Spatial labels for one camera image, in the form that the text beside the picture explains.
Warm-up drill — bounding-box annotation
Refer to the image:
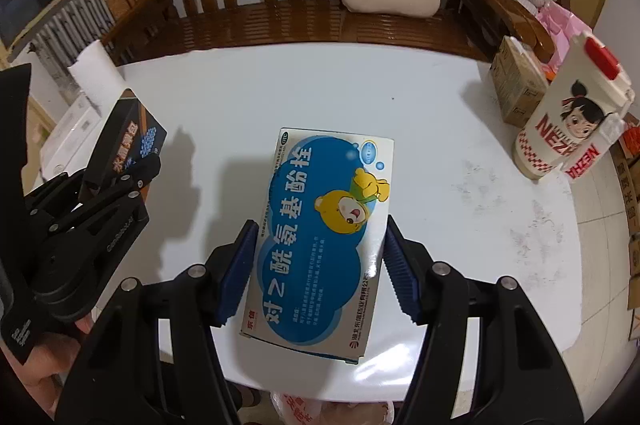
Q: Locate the brown cardboard box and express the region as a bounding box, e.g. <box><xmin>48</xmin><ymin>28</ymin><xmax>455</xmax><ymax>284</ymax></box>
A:
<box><xmin>607</xmin><ymin>105</ymin><xmax>640</xmax><ymax>276</ymax></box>

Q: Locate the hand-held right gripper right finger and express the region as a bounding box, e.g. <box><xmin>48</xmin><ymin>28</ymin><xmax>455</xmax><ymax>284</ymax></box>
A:
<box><xmin>382</xmin><ymin>215</ymin><xmax>586</xmax><ymax>425</ymax></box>

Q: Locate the bin with white plastic bag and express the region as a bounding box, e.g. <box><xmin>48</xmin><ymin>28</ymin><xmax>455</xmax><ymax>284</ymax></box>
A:
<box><xmin>270</xmin><ymin>387</ymin><xmax>396</xmax><ymax>425</ymax></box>

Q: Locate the beige carton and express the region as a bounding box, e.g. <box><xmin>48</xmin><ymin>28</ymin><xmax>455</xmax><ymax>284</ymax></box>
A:
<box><xmin>489</xmin><ymin>36</ymin><xmax>551</xmax><ymax>127</ymax></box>

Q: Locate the white cartoon print jug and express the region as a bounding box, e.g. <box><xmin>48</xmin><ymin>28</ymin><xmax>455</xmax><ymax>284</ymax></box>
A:
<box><xmin>514</xmin><ymin>30</ymin><xmax>636</xmax><ymax>182</ymax></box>

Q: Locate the person's left hand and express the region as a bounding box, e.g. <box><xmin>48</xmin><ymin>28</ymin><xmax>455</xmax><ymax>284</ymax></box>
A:
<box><xmin>5</xmin><ymin>315</ymin><xmax>96</xmax><ymax>418</ymax></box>

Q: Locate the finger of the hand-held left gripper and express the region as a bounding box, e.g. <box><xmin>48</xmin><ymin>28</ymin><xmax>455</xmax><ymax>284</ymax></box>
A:
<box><xmin>55</xmin><ymin>154</ymin><xmax>162</xmax><ymax>256</ymax></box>
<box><xmin>25</xmin><ymin>172</ymin><xmax>83</xmax><ymax>218</ymax></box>

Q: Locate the white paper roll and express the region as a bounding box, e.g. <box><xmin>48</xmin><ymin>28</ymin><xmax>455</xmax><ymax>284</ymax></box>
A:
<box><xmin>67</xmin><ymin>39</ymin><xmax>128</xmax><ymax>116</ymax></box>

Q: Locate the cream framed glass door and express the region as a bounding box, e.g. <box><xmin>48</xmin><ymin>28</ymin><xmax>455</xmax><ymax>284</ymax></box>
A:
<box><xmin>0</xmin><ymin>0</ymin><xmax>101</xmax><ymax>166</ymax></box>

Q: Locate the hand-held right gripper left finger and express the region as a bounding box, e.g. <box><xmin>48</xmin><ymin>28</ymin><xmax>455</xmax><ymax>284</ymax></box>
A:
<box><xmin>56</xmin><ymin>219</ymin><xmax>260</xmax><ymax>425</ymax></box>

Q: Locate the white flat box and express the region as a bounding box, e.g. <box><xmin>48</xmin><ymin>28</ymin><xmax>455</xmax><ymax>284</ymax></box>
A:
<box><xmin>40</xmin><ymin>98</ymin><xmax>108</xmax><ymax>183</ymax></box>

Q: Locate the black orange box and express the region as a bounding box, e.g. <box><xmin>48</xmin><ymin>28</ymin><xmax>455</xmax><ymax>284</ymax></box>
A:
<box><xmin>82</xmin><ymin>88</ymin><xmax>168</xmax><ymax>206</ymax></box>

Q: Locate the pink plastic bag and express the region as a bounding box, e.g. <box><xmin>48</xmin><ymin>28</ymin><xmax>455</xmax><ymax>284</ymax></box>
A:
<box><xmin>537</xmin><ymin>1</ymin><xmax>593</xmax><ymax>78</ymax></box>

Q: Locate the blue white medicine box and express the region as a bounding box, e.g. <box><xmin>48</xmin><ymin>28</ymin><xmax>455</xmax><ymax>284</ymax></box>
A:
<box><xmin>239</xmin><ymin>128</ymin><xmax>396</xmax><ymax>366</ymax></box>

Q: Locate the grey radiator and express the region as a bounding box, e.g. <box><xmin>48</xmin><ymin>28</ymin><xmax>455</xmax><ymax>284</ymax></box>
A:
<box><xmin>32</xmin><ymin>0</ymin><xmax>116</xmax><ymax>56</ymax></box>

